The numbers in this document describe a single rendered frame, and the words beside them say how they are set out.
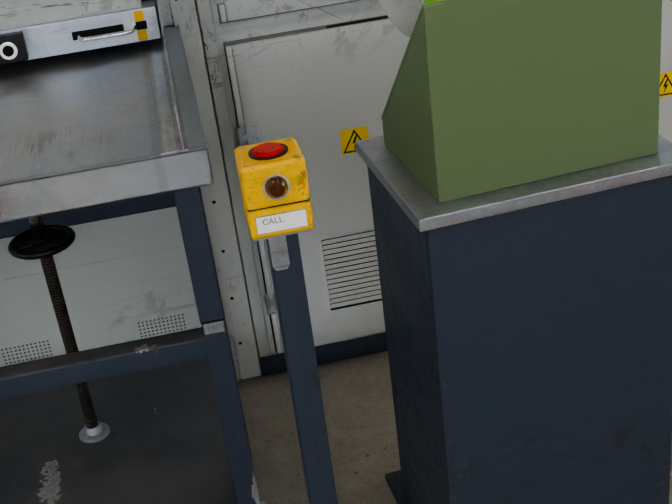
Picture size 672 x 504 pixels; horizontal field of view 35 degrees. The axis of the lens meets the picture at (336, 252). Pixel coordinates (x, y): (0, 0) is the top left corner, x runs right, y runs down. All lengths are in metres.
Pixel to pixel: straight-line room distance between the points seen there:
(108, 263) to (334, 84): 0.62
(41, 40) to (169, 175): 0.58
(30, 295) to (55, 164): 0.85
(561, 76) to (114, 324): 1.28
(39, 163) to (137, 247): 0.77
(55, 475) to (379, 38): 1.06
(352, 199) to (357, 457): 0.55
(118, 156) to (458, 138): 0.48
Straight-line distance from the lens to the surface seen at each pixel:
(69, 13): 2.03
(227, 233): 2.33
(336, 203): 2.31
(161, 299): 2.39
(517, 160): 1.51
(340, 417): 2.35
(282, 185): 1.29
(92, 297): 2.38
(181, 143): 1.51
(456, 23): 1.41
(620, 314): 1.67
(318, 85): 2.21
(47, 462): 2.12
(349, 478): 2.18
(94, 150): 1.59
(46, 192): 1.54
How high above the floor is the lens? 1.39
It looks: 28 degrees down
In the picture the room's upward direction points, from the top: 7 degrees counter-clockwise
